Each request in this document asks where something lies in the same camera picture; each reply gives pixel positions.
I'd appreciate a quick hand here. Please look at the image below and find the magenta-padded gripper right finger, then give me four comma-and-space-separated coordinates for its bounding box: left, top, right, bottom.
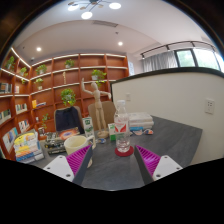
133, 144, 183, 186

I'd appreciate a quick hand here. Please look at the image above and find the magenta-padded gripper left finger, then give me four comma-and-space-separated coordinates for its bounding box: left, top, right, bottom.
42, 144, 95, 187

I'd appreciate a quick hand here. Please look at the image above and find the clear plastic water bottle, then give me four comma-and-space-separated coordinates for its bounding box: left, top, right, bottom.
113, 99, 132, 154

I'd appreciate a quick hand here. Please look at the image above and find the cream ribbed cup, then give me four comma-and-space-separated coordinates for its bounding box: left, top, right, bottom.
63, 134, 97, 169

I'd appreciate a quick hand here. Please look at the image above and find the colourful book stack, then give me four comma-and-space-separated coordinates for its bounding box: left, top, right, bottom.
13, 129, 45, 164

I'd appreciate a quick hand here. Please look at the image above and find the flat round red coaster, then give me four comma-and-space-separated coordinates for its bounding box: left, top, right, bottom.
114, 145, 135, 158

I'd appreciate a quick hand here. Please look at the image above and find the dark blue chair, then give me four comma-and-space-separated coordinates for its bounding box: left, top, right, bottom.
53, 105, 85, 133

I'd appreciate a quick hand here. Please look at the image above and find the green and white carton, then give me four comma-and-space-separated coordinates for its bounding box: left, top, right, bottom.
82, 116, 96, 138

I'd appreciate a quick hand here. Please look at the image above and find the white box stack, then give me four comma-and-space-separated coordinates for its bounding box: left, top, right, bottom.
128, 112, 155, 132

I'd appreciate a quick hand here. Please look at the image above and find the small green box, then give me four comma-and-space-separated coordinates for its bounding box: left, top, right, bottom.
107, 122, 118, 142

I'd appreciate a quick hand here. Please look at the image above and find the wooden artist mannequin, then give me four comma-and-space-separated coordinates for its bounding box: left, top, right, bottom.
80, 78, 113, 139

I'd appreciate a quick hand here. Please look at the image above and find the wooden shelf unit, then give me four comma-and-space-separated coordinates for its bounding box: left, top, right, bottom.
0, 46, 129, 161

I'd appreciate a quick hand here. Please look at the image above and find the grey curtain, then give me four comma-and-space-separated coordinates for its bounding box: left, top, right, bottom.
142, 50, 179, 74

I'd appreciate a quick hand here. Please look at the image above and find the window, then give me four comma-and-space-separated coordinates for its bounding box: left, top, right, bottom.
174, 48, 224, 73

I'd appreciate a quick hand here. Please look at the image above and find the ceiling air vent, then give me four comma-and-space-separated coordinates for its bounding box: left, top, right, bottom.
92, 19, 119, 28

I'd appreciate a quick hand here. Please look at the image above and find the branched ceiling lamp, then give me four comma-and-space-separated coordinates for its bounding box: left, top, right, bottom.
67, 0, 123, 20

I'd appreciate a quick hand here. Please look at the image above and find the white wall socket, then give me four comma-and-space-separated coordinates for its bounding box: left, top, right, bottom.
204, 98, 215, 115

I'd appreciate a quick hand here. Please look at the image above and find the black track light rail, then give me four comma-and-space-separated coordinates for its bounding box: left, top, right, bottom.
139, 40, 214, 59

